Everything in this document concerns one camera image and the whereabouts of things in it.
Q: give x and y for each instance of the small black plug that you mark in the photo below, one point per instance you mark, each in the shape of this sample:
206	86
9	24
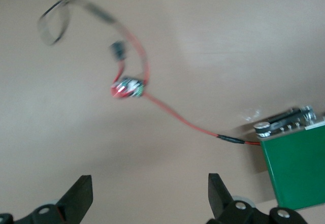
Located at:
118	50

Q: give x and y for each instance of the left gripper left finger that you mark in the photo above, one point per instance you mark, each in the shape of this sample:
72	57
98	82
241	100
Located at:
76	198

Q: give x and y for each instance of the small green circuit board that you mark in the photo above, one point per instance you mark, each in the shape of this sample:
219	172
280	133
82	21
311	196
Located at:
129	88

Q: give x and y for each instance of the green conveyor belt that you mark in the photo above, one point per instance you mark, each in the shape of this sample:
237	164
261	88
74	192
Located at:
297	165

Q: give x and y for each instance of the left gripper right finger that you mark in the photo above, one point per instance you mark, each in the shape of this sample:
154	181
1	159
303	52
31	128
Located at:
218	198

